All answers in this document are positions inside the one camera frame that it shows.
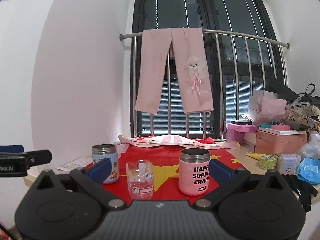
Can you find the blue packet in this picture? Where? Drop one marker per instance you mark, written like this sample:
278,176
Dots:
308,171

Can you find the steel window railing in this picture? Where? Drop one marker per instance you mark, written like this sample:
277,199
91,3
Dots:
225,80

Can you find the small pink box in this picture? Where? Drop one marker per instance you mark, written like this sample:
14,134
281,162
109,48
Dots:
237,131

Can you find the pink pants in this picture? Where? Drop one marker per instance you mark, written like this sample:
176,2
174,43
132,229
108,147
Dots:
192,72

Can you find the clear plastic cup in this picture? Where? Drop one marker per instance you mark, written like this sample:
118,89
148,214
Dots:
139,180

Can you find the pink plastic bag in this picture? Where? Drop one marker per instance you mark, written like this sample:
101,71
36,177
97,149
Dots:
272,110

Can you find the flat white box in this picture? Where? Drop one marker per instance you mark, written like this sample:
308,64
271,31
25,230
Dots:
277,131

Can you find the flat black device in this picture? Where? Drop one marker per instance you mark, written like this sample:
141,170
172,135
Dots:
240,122

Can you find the white cardboard box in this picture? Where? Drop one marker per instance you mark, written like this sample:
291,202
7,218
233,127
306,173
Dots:
256,105

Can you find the small white carton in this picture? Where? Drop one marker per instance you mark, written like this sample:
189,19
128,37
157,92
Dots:
290,163

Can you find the clear plastic bag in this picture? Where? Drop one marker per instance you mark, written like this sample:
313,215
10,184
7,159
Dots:
311,146

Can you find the yellow paper cone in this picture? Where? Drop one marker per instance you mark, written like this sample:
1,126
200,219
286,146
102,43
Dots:
253,155

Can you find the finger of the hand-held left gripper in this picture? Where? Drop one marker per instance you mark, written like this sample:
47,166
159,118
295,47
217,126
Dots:
38,158

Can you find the pink steel cup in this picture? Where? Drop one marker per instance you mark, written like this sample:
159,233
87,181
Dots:
194,172

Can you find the black framed window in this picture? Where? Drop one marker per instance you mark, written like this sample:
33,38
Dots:
225,12

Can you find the patterned beige bag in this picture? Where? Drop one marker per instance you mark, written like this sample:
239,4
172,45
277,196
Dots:
303,115

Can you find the green tape roll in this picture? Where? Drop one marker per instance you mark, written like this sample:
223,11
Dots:
267,162

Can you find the large pink box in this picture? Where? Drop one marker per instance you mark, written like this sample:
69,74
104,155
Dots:
280,142

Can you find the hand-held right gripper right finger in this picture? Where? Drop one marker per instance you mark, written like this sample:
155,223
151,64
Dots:
220,171

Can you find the red flag cloth yellow stars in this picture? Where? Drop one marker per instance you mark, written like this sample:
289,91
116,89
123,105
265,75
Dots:
165,162

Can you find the white paper sheet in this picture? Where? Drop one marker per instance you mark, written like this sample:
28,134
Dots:
70,166

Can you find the black cloth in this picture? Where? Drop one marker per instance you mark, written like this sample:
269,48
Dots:
301,192

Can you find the black bag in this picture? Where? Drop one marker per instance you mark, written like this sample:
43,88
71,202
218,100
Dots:
280,87

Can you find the pink and white garment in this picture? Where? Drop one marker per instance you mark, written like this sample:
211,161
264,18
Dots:
172,140

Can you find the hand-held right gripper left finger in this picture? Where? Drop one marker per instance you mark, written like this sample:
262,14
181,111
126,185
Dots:
100,170

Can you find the blue cartoon steel cup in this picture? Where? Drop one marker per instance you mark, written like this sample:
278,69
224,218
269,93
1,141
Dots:
110,160

